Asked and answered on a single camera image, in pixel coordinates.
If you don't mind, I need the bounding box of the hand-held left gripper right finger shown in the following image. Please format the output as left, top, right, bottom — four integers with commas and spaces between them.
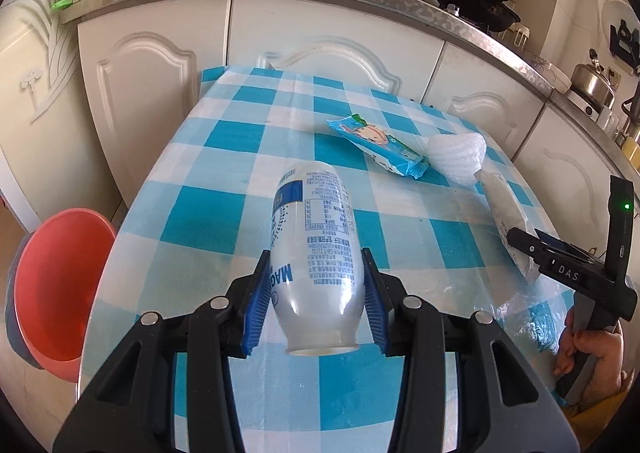
360, 248, 581, 453

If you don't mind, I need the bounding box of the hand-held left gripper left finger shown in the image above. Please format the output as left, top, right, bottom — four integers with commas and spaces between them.
52, 249, 272, 453

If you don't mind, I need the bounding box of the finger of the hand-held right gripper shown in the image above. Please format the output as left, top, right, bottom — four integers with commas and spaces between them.
506, 227, 543, 281
535, 229, 596, 265

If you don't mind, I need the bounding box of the white wet wipes packet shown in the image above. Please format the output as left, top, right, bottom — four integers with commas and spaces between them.
477, 170, 538, 281

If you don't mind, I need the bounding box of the white plastic bottle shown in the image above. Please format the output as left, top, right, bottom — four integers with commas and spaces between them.
270, 160, 362, 357

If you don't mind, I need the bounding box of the red plastic basin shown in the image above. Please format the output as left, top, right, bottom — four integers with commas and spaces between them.
5, 208, 118, 384

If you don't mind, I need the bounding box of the person's right hand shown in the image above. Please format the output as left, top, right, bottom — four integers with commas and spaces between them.
552, 307, 627, 404

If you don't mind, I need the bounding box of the blue white checkered tablecloth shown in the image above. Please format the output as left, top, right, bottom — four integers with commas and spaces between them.
75, 65, 576, 453

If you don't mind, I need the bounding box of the white foam fruit net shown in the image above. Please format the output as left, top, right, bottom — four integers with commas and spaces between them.
425, 131, 487, 185

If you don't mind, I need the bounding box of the white induction cooker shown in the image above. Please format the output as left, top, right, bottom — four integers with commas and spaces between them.
565, 90, 608, 116

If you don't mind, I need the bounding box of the stainless steel pot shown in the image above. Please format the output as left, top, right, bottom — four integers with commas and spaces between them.
570, 49, 617, 108

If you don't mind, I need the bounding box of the blue snack wrapper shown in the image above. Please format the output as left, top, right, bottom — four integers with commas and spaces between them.
327, 115, 431, 178

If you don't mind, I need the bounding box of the white patterned bowl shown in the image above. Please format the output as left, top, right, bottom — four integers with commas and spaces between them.
520, 55, 573, 94

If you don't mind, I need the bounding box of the white plastic holder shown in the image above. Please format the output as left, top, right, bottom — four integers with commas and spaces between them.
500, 25, 531, 51

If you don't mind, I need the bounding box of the white kitchen cabinet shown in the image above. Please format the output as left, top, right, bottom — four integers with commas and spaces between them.
75, 0, 640, 284

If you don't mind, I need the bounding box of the black wok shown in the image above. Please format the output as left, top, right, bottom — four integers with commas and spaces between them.
428, 0, 529, 32

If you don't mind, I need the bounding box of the black wall holder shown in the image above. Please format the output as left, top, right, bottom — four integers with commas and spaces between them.
607, 19, 640, 66

